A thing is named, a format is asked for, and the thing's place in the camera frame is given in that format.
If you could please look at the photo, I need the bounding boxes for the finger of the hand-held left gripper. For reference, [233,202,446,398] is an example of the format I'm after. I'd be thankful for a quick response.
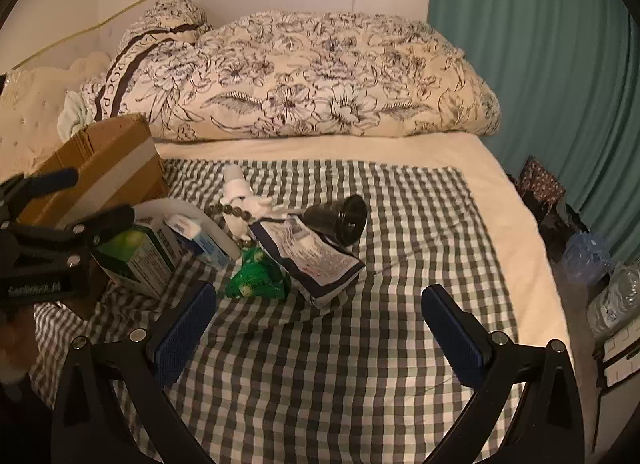
[10,205,137,269]
[0,168,80,219]

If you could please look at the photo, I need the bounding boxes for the light blue tissue pack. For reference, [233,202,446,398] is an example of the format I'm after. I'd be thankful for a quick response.
[162,213,242,267]

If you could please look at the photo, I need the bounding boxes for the teal curtain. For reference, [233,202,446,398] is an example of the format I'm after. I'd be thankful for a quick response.
[427,0,640,265]

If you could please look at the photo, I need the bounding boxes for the floral pillow with dark stripes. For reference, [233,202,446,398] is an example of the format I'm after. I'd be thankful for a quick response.
[80,0,211,125]

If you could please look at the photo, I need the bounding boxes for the white soft toy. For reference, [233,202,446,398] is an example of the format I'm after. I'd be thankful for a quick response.
[227,184,291,239]

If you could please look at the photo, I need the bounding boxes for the black glossy cup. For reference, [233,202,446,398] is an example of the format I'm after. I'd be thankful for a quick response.
[302,194,368,247]

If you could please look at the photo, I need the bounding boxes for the green snack packet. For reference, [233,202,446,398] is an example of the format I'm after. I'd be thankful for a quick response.
[224,246,292,301]

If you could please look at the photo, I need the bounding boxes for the cream bed sheet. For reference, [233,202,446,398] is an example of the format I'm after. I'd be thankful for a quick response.
[150,134,573,395]

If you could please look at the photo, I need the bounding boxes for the green white carton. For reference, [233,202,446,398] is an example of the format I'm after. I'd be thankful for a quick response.
[92,224,176,299]

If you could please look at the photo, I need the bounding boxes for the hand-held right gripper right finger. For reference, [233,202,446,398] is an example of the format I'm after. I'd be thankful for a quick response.
[421,285,586,464]

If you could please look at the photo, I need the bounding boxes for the blue plastic bag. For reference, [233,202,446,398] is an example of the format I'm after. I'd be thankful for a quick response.
[560,231,613,287]

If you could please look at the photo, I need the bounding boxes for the light green cloth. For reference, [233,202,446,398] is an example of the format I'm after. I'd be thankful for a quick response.
[57,92,108,139]

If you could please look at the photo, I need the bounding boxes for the green checkered blanket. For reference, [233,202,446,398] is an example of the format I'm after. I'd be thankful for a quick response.
[30,158,526,464]

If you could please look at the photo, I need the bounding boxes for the person's left hand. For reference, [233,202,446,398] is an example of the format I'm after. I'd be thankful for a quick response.
[0,311,40,385]

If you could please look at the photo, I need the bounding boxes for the brown cardboard box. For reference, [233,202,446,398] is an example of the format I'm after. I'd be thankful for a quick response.
[15,112,171,319]

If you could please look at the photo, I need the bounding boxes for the white plastic bottle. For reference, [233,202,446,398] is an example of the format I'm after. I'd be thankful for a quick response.
[225,166,251,199]

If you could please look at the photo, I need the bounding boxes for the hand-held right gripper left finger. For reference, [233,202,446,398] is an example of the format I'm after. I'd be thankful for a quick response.
[50,281,218,464]

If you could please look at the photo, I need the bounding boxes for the white tiled box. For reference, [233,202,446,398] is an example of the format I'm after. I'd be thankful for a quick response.
[595,324,640,390]

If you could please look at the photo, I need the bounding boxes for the clear plastic bag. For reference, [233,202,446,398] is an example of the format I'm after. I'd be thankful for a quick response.
[587,264,640,339]

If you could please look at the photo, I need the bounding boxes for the white navy pouch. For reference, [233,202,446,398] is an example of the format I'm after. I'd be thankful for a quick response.
[248,216,366,308]

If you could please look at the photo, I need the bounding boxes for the floral duvet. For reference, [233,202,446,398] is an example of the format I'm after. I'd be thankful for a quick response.
[145,11,502,141]

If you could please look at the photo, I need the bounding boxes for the dark patterned bag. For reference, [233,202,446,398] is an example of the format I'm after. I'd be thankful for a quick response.
[515,156,568,225]

